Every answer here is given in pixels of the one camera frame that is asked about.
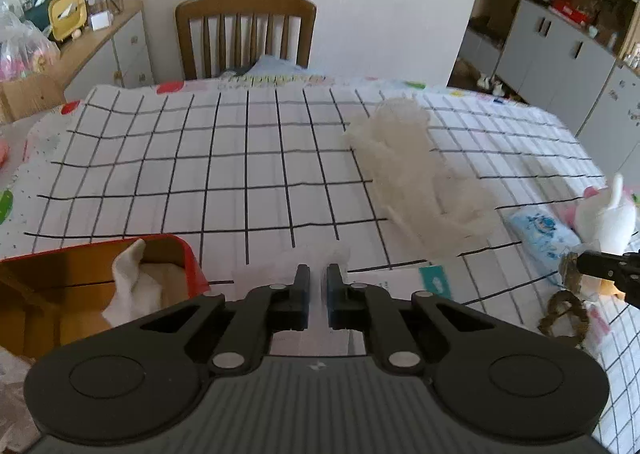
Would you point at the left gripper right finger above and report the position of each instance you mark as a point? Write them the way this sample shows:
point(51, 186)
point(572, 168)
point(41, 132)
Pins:
point(373, 312)

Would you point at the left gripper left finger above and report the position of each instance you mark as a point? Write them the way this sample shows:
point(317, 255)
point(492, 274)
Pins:
point(250, 323)

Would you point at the white plush rabbit toy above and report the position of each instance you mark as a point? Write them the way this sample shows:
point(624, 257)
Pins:
point(605, 217)

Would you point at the blue cartoon printed cloth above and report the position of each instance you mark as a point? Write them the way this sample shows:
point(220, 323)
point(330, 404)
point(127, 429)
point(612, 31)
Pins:
point(545, 240)

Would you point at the white glove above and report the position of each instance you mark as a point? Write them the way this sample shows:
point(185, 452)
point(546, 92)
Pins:
point(441, 212)

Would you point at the cream white cloth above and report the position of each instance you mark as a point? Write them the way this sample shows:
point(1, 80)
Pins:
point(143, 288)

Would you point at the clear plastic bag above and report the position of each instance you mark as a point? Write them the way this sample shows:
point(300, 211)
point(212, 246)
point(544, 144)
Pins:
point(281, 268)

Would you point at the white teal flat box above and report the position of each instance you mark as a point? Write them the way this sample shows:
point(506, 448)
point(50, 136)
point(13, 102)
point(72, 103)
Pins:
point(401, 283)

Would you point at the black grid white tablecloth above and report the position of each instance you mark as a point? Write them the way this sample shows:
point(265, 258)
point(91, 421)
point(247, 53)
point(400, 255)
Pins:
point(243, 172)

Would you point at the white wooden side cabinet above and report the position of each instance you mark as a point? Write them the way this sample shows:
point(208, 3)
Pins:
point(117, 55)

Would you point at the wooden dining chair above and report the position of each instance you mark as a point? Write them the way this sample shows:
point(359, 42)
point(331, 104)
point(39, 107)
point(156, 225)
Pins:
point(216, 36)

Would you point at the cardboard box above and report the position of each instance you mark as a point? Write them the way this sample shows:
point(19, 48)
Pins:
point(25, 97)

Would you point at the plastic bag with pink items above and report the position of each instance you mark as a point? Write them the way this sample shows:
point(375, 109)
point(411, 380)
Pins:
point(24, 48)

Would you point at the yellow tissue box holder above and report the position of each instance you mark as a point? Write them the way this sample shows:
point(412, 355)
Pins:
point(65, 17)

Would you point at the grey wall cabinet unit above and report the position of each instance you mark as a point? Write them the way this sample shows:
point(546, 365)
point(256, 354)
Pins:
point(577, 59)

